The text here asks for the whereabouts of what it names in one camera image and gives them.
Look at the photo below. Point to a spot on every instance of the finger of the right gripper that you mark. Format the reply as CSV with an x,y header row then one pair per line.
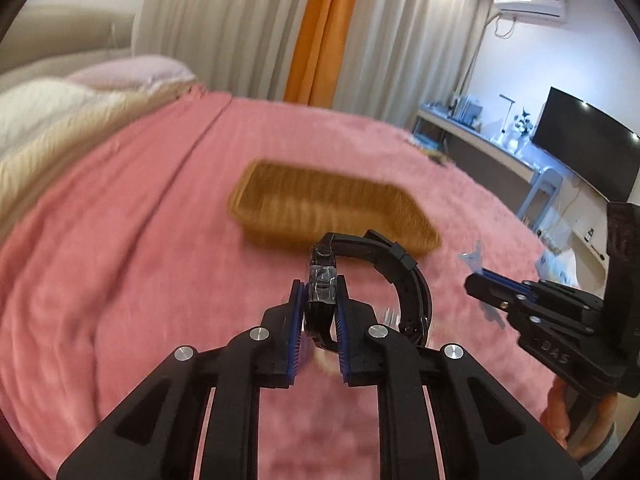
x,y
506,303
502,281

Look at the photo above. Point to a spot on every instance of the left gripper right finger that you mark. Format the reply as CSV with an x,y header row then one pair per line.
x,y
441,417

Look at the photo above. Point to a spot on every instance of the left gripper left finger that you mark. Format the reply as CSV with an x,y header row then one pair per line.
x,y
196,415

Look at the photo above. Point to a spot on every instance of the silver hair clip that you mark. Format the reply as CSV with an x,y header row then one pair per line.
x,y
474,260

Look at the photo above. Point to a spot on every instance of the right hand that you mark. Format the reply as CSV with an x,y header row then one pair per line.
x,y
556,420

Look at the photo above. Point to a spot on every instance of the tissue pack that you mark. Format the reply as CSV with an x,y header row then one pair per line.
x,y
558,268

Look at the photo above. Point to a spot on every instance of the white desk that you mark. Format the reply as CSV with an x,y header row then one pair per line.
x,y
523,169

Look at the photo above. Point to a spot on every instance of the white desk lamp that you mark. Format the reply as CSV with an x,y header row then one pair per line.
x,y
502,130

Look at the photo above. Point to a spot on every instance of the black television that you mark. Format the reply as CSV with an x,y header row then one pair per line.
x,y
595,146

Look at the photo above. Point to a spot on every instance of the white flower vase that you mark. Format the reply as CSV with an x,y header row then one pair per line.
x,y
521,129

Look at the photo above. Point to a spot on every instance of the brown wicker basket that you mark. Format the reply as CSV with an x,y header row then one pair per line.
x,y
282,206

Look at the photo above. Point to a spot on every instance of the white air conditioner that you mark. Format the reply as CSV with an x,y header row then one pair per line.
x,y
540,10

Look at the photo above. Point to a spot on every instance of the orange curtain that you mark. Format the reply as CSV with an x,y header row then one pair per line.
x,y
319,52

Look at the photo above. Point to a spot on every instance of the beige quilt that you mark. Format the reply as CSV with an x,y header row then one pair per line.
x,y
30,170

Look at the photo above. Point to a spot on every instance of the white floral pillow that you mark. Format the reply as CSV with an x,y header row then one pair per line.
x,y
33,106

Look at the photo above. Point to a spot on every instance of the pink pillow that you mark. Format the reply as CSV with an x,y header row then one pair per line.
x,y
137,72

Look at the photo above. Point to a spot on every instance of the beige curtain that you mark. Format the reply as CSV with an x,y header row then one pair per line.
x,y
398,55

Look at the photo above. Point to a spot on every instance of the beige headboard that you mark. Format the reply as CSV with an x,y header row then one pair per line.
x,y
51,40

